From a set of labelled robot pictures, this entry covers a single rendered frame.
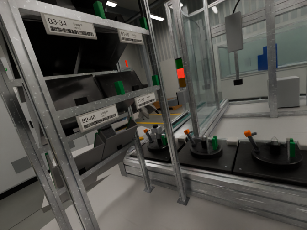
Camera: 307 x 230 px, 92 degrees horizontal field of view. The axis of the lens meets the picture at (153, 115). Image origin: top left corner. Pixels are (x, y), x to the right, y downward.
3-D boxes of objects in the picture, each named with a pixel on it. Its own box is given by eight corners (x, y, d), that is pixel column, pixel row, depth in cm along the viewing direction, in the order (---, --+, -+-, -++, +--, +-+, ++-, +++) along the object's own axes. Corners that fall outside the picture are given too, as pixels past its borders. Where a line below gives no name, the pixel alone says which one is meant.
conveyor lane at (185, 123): (134, 172, 83) (130, 156, 81) (189, 122, 148) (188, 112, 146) (181, 184, 66) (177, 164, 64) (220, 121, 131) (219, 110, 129)
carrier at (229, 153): (171, 165, 66) (166, 139, 63) (191, 141, 84) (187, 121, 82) (232, 176, 51) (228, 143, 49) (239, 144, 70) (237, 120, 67)
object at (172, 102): (153, 111, 693) (151, 102, 685) (162, 106, 752) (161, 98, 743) (174, 110, 616) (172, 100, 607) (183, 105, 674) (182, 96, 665)
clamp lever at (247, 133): (253, 150, 55) (243, 133, 55) (254, 148, 57) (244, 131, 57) (264, 148, 53) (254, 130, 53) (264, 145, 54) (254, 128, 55)
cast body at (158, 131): (150, 138, 82) (148, 126, 80) (155, 135, 85) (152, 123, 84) (163, 139, 77) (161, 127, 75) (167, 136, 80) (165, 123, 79)
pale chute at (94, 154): (61, 202, 52) (56, 191, 53) (96, 180, 60) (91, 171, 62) (52, 169, 33) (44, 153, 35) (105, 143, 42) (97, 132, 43)
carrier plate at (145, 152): (131, 157, 81) (129, 154, 81) (155, 139, 100) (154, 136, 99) (168, 164, 67) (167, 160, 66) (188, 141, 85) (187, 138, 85)
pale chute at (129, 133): (97, 176, 63) (92, 167, 65) (123, 160, 72) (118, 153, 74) (106, 139, 45) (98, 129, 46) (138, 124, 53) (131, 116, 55)
